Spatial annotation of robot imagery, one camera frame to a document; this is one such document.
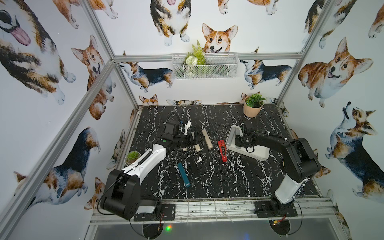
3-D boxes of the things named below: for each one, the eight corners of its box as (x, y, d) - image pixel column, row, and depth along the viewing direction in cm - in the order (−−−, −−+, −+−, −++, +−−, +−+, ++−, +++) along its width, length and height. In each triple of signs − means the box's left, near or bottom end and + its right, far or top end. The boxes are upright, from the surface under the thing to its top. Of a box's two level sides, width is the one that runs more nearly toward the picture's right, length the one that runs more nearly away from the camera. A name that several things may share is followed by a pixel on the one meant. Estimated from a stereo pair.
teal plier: (186, 188, 83) (186, 186, 81) (177, 165, 91) (177, 163, 89) (191, 186, 84) (190, 184, 81) (181, 164, 92) (181, 161, 90)
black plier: (192, 181, 86) (192, 180, 84) (189, 160, 94) (188, 159, 92) (200, 179, 86) (200, 178, 85) (196, 159, 94) (196, 157, 93)
